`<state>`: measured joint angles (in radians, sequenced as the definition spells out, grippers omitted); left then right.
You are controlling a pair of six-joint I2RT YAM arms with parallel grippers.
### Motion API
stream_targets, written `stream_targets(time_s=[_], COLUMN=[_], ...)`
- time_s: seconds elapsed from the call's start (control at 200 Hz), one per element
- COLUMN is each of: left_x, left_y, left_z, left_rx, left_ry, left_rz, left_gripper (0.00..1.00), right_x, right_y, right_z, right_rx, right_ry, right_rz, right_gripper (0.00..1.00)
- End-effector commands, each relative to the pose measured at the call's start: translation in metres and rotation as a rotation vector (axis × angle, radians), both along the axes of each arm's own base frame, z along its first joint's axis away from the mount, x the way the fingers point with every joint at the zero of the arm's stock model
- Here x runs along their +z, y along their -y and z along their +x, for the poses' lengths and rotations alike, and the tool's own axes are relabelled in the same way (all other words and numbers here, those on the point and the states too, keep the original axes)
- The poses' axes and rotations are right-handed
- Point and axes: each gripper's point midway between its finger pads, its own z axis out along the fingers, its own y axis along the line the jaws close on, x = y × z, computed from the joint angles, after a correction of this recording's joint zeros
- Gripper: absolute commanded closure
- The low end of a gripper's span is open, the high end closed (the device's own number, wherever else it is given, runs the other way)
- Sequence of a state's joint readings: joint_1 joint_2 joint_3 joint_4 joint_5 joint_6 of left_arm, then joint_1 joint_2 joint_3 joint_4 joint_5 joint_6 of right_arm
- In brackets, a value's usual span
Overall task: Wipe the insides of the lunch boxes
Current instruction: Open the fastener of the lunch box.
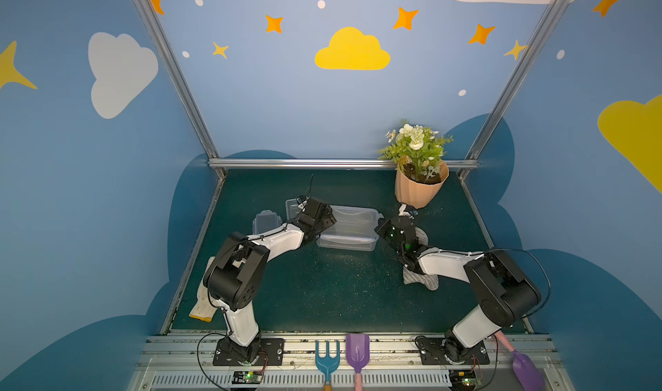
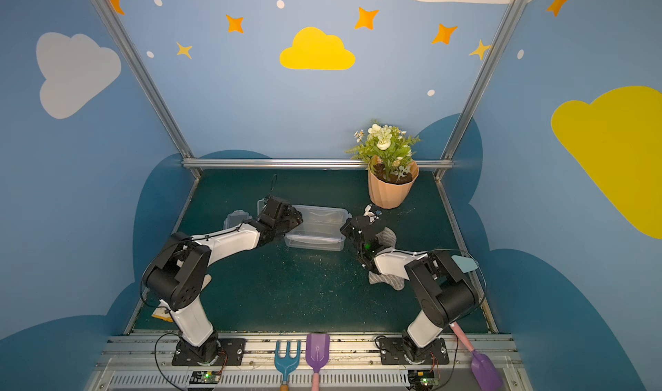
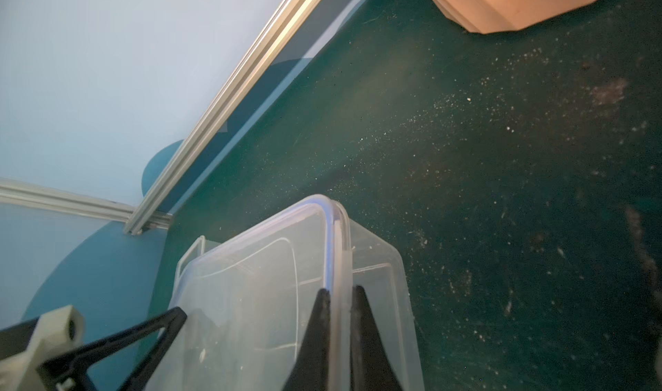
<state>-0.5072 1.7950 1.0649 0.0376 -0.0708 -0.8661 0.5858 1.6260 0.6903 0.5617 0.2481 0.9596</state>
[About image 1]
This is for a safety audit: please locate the purple garden shovel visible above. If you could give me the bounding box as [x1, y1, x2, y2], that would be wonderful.
[346, 333, 370, 391]

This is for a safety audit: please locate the small lunch box lid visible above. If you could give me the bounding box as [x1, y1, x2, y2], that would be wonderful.
[252, 210, 283, 235]

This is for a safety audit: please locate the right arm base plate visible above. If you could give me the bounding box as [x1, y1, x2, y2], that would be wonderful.
[414, 335, 490, 365]

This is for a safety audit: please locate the aluminium frame rail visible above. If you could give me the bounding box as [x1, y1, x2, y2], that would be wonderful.
[209, 157, 479, 171]

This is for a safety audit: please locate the right controller board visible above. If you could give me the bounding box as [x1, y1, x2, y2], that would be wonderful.
[448, 370, 479, 391]

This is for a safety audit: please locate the purple scoop pink handle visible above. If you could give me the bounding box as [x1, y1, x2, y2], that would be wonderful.
[495, 331, 545, 391]

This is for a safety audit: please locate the controller board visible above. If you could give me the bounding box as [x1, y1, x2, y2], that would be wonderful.
[448, 370, 479, 391]
[232, 371, 263, 386]

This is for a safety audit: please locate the green artificial plant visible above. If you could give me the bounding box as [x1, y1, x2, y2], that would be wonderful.
[379, 123, 454, 184]

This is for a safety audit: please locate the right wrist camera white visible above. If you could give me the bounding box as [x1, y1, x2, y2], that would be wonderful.
[398, 203, 418, 219]

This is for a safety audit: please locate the small clear lunch box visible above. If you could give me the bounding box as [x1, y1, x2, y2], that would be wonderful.
[285, 198, 304, 222]

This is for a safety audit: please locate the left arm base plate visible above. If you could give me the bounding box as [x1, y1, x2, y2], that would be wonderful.
[212, 337, 284, 366]

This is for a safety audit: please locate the terracotta flower pot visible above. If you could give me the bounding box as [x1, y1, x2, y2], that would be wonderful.
[395, 162, 450, 209]

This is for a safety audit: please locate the white work glove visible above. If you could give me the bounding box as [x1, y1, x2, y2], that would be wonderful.
[189, 279, 217, 323]

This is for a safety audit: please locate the teal garden rake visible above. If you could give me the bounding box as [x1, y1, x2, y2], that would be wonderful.
[315, 340, 341, 391]

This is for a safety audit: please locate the grey striped cloth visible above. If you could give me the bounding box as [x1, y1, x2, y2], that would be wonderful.
[403, 227, 439, 291]

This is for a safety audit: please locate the left controller board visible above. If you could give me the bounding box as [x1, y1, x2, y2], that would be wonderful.
[232, 371, 263, 386]

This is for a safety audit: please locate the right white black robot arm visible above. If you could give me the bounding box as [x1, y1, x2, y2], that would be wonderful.
[375, 216, 542, 362]

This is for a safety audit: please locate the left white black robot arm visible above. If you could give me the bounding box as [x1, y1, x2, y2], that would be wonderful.
[202, 197, 336, 363]

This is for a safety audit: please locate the large clear lunch box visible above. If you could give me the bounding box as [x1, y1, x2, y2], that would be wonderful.
[317, 206, 384, 251]

